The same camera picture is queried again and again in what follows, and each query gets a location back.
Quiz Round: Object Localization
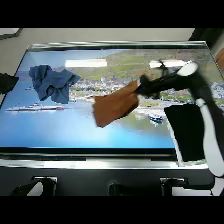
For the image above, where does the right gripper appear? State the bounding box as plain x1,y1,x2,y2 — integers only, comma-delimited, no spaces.
135,73,164,100

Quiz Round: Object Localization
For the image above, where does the brown garment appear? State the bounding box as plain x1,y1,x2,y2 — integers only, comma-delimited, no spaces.
92,79,141,129

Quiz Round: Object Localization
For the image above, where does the black garment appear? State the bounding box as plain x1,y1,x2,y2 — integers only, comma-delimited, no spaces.
0,72,20,95
163,103,208,164

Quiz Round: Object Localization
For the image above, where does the blue garment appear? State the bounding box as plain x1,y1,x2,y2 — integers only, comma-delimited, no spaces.
28,64,82,105

